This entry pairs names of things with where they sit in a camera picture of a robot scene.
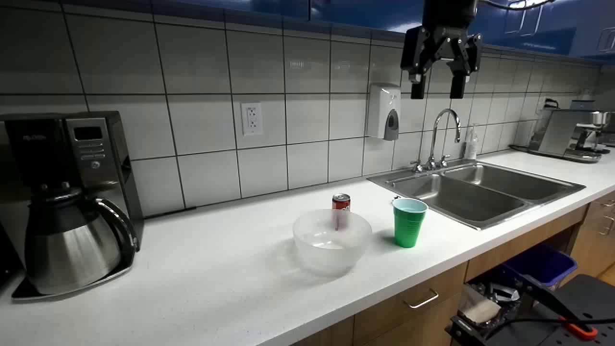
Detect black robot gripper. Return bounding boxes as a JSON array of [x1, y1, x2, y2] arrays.
[[399, 27, 482, 101]]

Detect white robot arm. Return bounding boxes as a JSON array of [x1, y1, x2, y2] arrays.
[[399, 0, 480, 101]]

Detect clear plastic bowl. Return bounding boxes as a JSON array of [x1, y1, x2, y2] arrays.
[[291, 210, 372, 277]]

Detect clear soap bottle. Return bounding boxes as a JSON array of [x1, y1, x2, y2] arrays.
[[462, 129, 478, 160]]

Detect chrome faucet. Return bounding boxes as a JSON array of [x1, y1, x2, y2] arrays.
[[413, 108, 461, 174]]

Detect stainless steel double sink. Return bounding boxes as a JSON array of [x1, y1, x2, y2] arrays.
[[372, 162, 582, 229]]

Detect green plastic cup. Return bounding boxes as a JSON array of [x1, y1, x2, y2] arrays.
[[391, 197, 428, 249]]

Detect blue upper cabinets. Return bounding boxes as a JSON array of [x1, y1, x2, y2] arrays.
[[1, 0, 615, 66]]

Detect silver espresso machine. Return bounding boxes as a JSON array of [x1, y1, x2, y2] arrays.
[[511, 99, 609, 164]]

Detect red soda can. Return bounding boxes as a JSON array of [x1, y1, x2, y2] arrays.
[[332, 195, 351, 231]]

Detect blue plastic bin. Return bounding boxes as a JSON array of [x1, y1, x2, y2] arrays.
[[507, 247, 576, 289]]

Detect black cart with tools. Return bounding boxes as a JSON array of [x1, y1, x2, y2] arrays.
[[445, 268, 615, 346]]

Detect black coffee maker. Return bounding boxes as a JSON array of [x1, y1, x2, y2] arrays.
[[0, 112, 142, 300]]

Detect steel coffee carafe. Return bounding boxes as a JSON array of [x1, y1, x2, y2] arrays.
[[24, 189, 136, 297]]

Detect white wall soap dispenser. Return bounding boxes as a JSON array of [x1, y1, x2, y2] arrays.
[[366, 85, 401, 141]]

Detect white wall power outlet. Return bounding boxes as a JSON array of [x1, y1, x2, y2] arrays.
[[241, 104, 263, 137]]

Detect wooden drawer with handle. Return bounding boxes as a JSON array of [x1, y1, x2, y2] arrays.
[[353, 266, 464, 346]]

